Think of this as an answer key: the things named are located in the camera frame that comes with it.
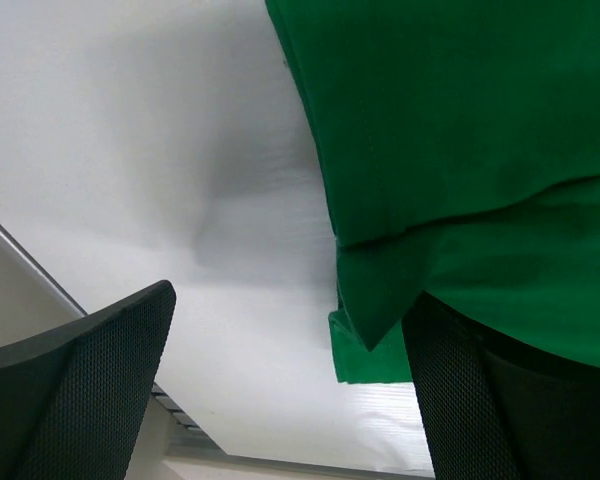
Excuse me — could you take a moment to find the green t-shirt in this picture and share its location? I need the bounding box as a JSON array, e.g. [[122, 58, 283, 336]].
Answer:
[[266, 1, 600, 384]]

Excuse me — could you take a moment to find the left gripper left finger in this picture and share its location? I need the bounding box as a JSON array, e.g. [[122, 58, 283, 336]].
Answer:
[[0, 280, 175, 480]]

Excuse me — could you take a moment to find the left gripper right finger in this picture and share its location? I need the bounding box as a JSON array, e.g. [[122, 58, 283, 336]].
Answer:
[[402, 293, 600, 479]]

